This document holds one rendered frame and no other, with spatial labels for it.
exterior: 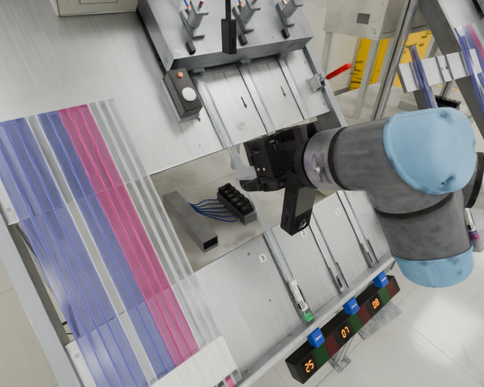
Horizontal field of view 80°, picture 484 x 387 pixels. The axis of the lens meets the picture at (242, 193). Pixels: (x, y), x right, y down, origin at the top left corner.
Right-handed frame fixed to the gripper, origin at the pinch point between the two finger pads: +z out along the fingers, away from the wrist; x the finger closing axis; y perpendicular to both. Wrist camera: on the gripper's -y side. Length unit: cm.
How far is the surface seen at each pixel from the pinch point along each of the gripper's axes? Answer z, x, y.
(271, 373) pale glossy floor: 43, -9, -84
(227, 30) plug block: -9.6, 0.8, 22.9
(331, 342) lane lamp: -6.4, -3.6, -37.0
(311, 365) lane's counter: -6.5, 2.6, -37.5
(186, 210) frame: 39.1, 1.0, -9.0
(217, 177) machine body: 54, -19, -5
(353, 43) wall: 168, -285, 60
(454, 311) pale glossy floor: 16, -95, -100
